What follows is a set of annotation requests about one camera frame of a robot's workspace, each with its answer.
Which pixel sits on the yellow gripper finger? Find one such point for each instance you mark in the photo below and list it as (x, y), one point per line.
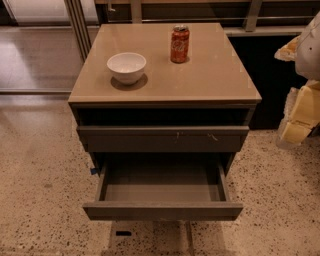
(288, 51)
(301, 113)

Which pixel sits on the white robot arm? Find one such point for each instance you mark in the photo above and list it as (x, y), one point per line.
(307, 62)

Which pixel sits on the grey drawer cabinet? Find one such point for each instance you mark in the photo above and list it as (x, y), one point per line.
(212, 88)

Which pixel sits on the grey top drawer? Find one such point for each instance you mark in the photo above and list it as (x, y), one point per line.
(168, 139)

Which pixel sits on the orange soda can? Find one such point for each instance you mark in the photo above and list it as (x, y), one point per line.
(179, 43)

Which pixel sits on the white ceramic bowl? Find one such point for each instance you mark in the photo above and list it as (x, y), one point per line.
(127, 67)

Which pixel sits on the blue tape piece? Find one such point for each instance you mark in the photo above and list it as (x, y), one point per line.
(93, 171)

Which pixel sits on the dark floor slot plate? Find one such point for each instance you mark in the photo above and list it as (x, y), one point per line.
(123, 233)

